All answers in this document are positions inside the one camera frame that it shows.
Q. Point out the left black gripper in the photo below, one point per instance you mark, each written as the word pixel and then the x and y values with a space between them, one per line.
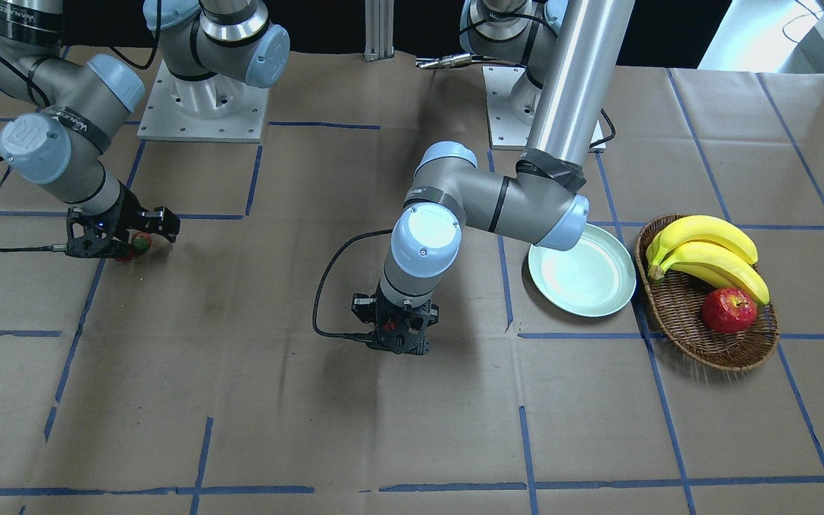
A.
pixel 361 306

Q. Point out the light green plate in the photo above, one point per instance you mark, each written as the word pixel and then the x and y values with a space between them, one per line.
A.
pixel 596 278

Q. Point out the lower yellow banana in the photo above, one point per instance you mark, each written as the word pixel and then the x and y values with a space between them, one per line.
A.
pixel 718 260

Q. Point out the yellow banana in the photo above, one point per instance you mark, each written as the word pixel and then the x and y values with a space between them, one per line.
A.
pixel 704 228
pixel 718 260

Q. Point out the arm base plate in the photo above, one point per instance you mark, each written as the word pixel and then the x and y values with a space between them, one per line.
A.
pixel 511 102
pixel 217 109

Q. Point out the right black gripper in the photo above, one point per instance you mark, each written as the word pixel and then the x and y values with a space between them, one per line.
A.
pixel 128 213

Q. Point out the aluminium frame post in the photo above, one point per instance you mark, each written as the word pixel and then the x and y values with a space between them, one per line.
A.
pixel 378 26

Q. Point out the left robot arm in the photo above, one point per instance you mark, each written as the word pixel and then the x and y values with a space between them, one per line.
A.
pixel 568 50

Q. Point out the upper yellow banana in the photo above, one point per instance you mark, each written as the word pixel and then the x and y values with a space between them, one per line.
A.
pixel 704 228

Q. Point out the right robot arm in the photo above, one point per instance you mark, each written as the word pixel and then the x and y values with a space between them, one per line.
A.
pixel 215 51

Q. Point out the red apple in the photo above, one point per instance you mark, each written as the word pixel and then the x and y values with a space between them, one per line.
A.
pixel 728 310

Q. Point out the brown wicker basket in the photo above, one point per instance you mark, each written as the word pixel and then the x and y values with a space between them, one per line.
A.
pixel 675 306

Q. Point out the strawberry with green top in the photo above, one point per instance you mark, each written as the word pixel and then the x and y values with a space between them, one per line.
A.
pixel 140 242

